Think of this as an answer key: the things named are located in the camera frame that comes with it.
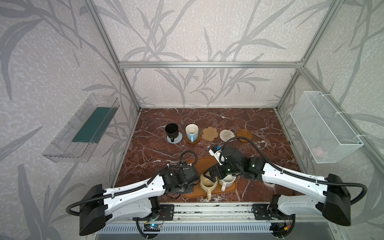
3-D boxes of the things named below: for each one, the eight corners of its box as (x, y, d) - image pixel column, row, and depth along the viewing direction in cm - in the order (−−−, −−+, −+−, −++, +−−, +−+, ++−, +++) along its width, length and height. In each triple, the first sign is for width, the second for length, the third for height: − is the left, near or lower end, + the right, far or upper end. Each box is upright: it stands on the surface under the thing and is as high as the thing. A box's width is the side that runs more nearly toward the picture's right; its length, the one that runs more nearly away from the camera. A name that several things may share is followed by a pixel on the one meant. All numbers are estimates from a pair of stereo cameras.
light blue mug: (185, 146, 100) (184, 138, 91) (186, 133, 107) (185, 123, 99) (198, 146, 100) (197, 138, 91) (198, 133, 107) (198, 123, 99)
